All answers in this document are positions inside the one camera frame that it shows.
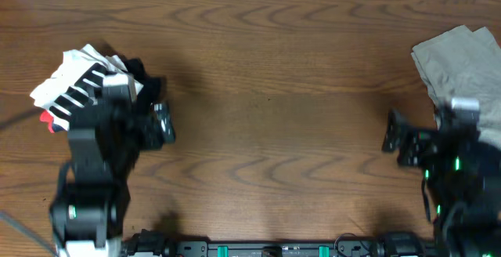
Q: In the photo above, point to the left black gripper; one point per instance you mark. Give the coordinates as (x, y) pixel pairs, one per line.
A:
(152, 138)

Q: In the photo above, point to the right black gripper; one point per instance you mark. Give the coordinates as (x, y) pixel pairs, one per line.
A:
(416, 137)

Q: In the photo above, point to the white t-shirt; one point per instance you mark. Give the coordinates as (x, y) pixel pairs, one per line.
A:
(74, 84)

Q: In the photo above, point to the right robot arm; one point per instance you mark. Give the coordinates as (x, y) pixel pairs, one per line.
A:
(460, 185)

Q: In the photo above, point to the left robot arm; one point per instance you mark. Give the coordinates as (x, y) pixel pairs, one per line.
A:
(105, 138)

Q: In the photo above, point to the black red folded garment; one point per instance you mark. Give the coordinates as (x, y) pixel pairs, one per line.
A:
(141, 80)

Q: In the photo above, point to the grey garment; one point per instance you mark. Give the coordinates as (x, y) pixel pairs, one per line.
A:
(466, 64)

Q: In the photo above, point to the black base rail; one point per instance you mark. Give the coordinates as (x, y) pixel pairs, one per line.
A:
(274, 249)

